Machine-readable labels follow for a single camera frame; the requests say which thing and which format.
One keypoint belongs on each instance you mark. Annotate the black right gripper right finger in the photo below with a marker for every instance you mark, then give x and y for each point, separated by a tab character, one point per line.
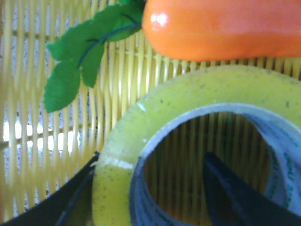
232	202

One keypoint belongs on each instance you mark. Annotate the orange toy carrot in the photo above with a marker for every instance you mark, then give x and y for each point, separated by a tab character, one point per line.
191	30

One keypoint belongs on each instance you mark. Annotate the yellow wicker basket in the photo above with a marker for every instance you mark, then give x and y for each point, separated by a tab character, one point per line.
40	151

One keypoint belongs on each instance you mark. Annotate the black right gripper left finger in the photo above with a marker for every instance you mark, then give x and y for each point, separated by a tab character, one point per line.
68	206

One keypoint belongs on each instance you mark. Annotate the yellow packing tape roll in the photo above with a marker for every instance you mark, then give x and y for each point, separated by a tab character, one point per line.
150	113

